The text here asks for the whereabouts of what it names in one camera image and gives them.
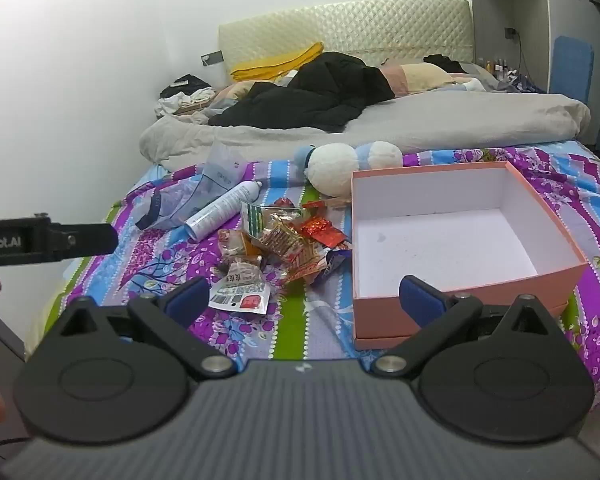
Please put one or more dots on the yellow cloth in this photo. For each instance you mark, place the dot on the yellow cloth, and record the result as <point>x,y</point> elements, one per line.
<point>275,62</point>

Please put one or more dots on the clear snack packet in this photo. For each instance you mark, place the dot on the clear snack packet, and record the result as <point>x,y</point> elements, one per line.
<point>242,272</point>

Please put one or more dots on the white and blue plush toy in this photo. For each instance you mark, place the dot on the white and blue plush toy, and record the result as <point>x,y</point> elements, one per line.
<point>330,165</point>

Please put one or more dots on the grey wall plate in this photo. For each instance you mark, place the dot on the grey wall plate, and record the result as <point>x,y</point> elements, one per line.
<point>212,58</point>

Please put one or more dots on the pile of clothes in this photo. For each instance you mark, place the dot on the pile of clothes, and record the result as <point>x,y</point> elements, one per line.
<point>185,97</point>

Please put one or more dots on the white cabinet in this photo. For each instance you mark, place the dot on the white cabinet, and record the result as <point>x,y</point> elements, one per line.
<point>530,0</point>

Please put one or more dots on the cream padded headboard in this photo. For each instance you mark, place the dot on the cream padded headboard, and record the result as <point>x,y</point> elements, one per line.
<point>360,25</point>

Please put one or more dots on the floral striped bed sheet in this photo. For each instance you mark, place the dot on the floral striped bed sheet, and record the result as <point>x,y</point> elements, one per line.
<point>290,320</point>

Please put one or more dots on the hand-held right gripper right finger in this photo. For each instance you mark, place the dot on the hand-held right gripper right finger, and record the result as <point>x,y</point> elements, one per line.
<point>420,302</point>

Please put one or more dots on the small bright red snack packet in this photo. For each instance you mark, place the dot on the small bright red snack packet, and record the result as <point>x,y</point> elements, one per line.
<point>315,205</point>

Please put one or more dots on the pink and beige pillow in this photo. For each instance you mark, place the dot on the pink and beige pillow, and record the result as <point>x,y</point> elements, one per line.
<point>420,77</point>

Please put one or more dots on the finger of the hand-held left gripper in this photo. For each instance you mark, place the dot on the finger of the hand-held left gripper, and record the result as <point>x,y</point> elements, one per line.
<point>90,240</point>

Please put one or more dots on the small dark red snack packet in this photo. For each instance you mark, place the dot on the small dark red snack packet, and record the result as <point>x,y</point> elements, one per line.
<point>282,203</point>

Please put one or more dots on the gold striped snack packet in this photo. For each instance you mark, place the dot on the gold striped snack packet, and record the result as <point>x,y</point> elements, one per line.
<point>282,240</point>

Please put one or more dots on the orange snack packet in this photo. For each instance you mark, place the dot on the orange snack packet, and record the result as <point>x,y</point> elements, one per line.
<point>235,245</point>

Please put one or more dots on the clear plastic zip bag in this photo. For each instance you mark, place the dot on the clear plastic zip bag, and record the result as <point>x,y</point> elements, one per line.
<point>215,175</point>

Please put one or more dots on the black wall socket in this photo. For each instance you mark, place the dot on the black wall socket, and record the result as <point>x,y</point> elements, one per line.
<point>510,33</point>

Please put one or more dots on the blue snack packet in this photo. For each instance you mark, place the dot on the blue snack packet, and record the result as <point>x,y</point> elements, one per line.
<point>337,259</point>

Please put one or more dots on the grey duvet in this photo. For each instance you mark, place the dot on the grey duvet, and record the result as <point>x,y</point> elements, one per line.
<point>430,120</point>

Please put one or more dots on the black jacket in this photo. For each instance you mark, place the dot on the black jacket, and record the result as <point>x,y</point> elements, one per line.
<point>320,90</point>

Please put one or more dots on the green and white snack packet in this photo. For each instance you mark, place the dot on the green and white snack packet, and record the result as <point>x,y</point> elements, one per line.
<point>252,217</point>

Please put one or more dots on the blue padded board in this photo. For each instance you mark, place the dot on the blue padded board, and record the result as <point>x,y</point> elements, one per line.
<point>572,70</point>

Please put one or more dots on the white spray can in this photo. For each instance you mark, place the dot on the white spray can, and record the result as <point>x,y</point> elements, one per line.
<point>220,210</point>

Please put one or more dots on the small black garment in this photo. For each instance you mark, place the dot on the small black garment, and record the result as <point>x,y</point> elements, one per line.
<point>445,63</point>

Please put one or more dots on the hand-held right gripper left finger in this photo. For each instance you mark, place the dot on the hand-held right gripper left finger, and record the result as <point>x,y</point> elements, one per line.
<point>187,297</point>

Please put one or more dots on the row of small bottles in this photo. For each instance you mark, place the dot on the row of small bottles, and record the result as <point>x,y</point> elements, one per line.
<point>500,67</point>

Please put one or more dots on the pink cardboard box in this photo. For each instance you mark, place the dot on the pink cardboard box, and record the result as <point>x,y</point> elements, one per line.
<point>460,240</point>

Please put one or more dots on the red foil snack packet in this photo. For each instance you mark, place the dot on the red foil snack packet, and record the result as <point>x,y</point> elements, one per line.
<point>322,232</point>

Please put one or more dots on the white label snack packet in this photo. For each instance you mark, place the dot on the white label snack packet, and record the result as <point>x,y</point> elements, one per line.
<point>235,297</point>

